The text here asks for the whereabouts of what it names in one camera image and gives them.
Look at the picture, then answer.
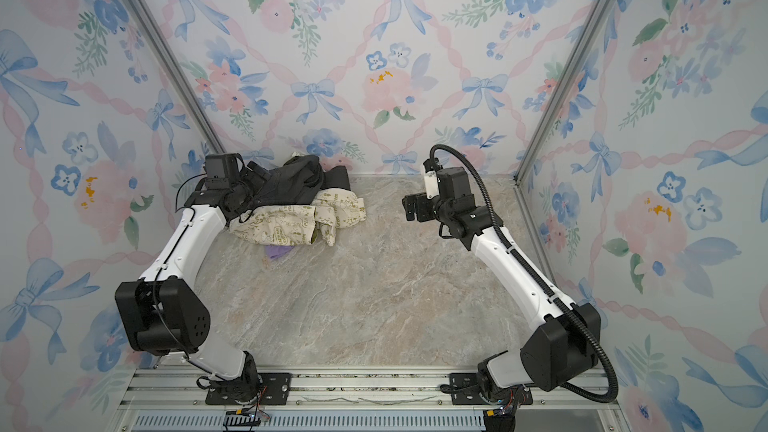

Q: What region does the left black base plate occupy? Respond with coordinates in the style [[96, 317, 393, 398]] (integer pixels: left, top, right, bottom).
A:
[[197, 372, 293, 406]]

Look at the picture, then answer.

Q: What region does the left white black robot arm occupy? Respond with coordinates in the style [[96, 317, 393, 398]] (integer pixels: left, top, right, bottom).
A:
[[115, 153, 263, 404]]

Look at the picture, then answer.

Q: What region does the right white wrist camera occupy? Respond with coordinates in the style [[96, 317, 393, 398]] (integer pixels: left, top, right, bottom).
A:
[[422, 158, 441, 199]]

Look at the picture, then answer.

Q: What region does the aluminium corner post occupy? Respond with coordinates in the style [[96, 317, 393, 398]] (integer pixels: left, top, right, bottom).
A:
[[122, 0, 227, 154], [514, 0, 637, 184]]

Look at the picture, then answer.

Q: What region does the black corrugated cable conduit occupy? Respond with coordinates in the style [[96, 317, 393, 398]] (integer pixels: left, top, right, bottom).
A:
[[428, 143, 620, 404]]

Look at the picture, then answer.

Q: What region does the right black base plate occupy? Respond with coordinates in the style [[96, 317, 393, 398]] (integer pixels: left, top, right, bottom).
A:
[[440, 372, 533, 408]]

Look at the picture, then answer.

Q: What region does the aluminium mounting rail frame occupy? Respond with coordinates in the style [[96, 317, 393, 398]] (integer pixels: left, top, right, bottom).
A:
[[107, 365, 629, 431]]

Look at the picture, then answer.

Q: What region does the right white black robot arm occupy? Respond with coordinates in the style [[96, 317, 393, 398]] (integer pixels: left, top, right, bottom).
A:
[[402, 160, 618, 409]]

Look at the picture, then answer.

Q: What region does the purple cloth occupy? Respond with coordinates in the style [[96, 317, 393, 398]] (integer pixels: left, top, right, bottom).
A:
[[265, 245, 294, 261]]

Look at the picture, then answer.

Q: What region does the black cloth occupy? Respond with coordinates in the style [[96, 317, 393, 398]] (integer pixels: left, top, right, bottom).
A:
[[235, 155, 351, 223]]

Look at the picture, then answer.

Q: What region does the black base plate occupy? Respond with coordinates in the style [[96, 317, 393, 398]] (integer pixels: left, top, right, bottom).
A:
[[197, 372, 293, 406], [440, 372, 533, 408]]

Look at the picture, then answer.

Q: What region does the right aluminium corner post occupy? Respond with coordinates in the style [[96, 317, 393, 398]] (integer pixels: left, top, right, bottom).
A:
[[514, 0, 637, 184]]

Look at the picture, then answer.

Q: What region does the cream green patterned cloth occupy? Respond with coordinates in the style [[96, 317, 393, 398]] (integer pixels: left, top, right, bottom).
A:
[[229, 188, 367, 246]]

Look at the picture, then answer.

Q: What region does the left aluminium corner post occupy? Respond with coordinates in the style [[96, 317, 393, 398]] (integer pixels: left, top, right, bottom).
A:
[[122, 0, 227, 154]]

